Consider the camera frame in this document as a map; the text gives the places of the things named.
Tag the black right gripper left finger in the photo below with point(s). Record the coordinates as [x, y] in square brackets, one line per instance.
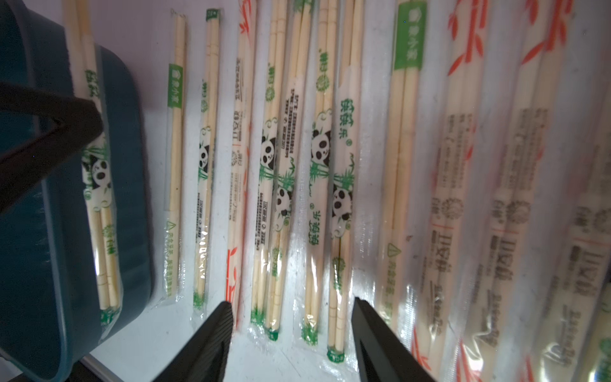
[205, 355]

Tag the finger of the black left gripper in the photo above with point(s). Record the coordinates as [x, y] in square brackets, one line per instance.
[78, 123]

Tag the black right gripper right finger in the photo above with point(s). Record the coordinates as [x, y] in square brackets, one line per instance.
[380, 354]

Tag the panda chopsticks pair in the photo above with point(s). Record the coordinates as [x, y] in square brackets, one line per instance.
[95, 162]

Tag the green band chopsticks pair eleventh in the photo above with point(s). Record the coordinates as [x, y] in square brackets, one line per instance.
[176, 89]

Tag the green label chopsticks pair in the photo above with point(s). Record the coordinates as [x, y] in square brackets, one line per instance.
[287, 163]
[208, 122]

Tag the red striped chopsticks pair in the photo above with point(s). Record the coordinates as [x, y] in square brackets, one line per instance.
[468, 24]

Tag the green band chopsticks pair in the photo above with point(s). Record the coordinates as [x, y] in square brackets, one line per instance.
[406, 66]

